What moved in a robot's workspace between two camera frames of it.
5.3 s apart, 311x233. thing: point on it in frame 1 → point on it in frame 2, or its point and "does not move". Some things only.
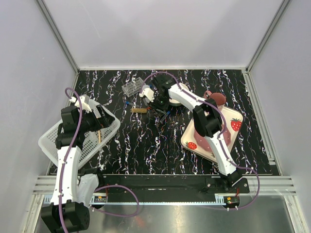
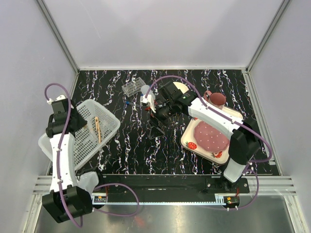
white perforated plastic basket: x=94 y=139 does not move
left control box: x=100 y=198 does not move
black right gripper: x=155 y=106 → x=155 y=132
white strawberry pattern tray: x=233 y=120 does not move
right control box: x=231 y=202 does not move
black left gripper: x=104 y=121 → x=82 y=122
